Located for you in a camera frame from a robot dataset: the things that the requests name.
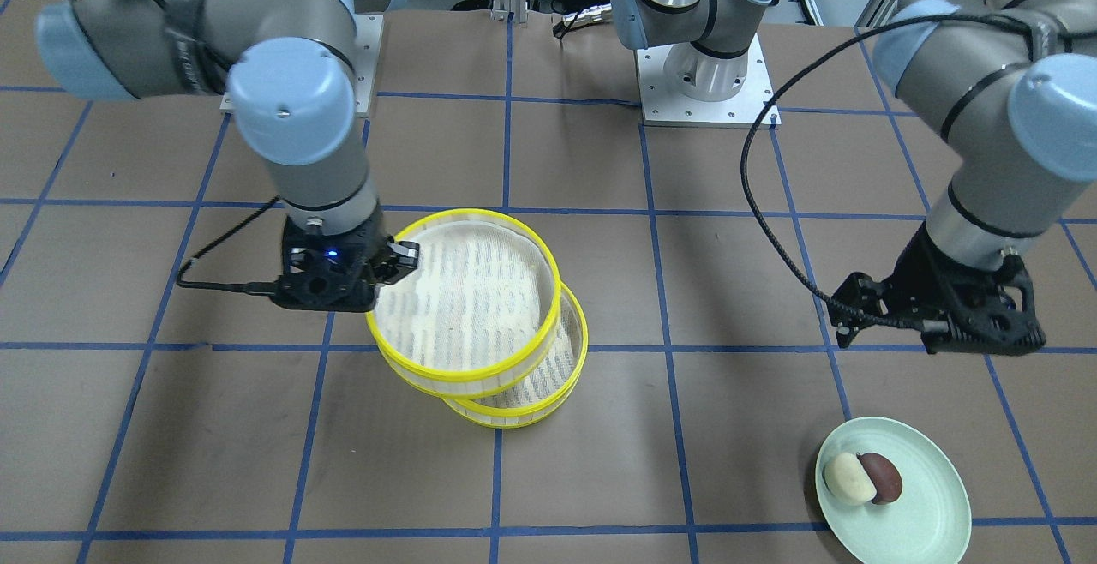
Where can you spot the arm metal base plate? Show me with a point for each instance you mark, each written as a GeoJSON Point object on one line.
{"type": "Point", "coordinates": [291, 72]}
{"type": "Point", "coordinates": [682, 88]}

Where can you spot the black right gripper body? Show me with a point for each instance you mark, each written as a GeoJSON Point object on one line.
{"type": "Point", "coordinates": [374, 248]}

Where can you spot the white bun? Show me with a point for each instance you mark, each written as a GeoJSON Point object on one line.
{"type": "Point", "coordinates": [847, 479]}

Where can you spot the yellow bamboo steamer layer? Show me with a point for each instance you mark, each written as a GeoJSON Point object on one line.
{"type": "Point", "coordinates": [480, 311]}
{"type": "Point", "coordinates": [544, 389]}

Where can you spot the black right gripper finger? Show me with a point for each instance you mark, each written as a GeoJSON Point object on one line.
{"type": "Point", "coordinates": [403, 257]}

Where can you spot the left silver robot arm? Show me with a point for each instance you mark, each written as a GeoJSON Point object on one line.
{"type": "Point", "coordinates": [1006, 84]}

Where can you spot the dark brown bun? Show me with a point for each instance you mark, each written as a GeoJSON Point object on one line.
{"type": "Point", "coordinates": [884, 476]}

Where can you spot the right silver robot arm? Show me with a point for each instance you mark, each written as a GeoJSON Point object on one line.
{"type": "Point", "coordinates": [123, 50]}

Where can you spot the light green round plate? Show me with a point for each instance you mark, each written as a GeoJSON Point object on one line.
{"type": "Point", "coordinates": [932, 520]}

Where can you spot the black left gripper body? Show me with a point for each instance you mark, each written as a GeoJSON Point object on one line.
{"type": "Point", "coordinates": [915, 279]}

